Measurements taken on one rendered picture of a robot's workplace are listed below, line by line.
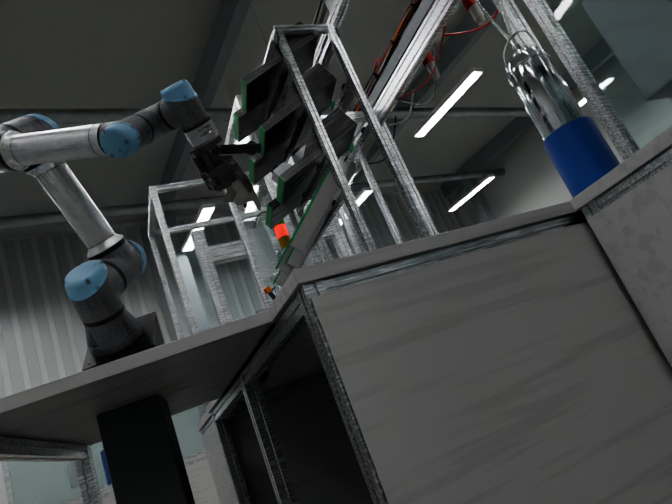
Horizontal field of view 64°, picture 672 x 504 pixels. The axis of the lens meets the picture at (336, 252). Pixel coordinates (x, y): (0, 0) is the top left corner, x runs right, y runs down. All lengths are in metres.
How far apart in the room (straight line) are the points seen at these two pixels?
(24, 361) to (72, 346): 0.71
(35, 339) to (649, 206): 9.53
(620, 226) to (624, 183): 0.10
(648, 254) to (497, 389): 0.46
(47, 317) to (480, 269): 9.41
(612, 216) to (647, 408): 0.42
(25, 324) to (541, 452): 9.50
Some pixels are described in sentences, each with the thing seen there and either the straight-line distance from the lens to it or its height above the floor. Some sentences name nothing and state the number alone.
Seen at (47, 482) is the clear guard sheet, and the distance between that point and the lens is 6.63.
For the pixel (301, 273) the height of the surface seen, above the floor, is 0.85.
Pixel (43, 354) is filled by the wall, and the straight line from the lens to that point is 10.03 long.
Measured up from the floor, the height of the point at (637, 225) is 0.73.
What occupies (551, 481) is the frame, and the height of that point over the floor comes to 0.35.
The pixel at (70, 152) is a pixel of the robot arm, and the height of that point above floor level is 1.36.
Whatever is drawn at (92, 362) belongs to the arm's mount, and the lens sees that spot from 1.64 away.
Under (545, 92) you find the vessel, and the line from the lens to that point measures 1.81.
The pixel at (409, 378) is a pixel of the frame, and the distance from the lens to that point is 1.01.
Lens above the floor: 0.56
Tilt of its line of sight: 17 degrees up
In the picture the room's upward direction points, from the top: 22 degrees counter-clockwise
